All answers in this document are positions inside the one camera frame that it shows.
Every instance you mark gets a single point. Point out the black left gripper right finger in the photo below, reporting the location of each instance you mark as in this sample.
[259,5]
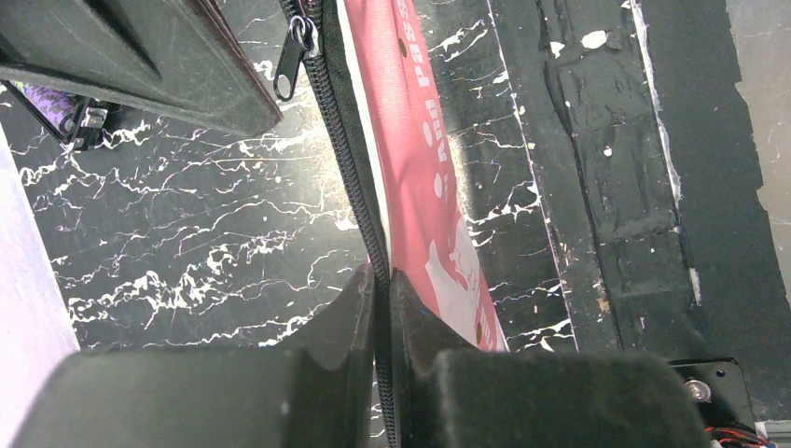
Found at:
[450,394]

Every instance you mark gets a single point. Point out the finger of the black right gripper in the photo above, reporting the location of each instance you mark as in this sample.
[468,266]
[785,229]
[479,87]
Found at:
[179,59]

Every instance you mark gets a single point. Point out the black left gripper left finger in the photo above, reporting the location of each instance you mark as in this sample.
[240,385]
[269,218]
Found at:
[312,389]

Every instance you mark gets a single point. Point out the pink racket bag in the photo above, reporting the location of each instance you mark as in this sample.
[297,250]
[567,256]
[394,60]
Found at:
[377,95]

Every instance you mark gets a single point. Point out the black foam-lined case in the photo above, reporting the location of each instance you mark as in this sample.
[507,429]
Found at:
[75,121]

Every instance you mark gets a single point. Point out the black bag zipper pull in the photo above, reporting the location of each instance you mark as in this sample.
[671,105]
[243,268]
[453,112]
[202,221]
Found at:
[301,42]

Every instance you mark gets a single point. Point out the poker chip rows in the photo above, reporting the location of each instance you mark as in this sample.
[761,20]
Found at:
[56,107]

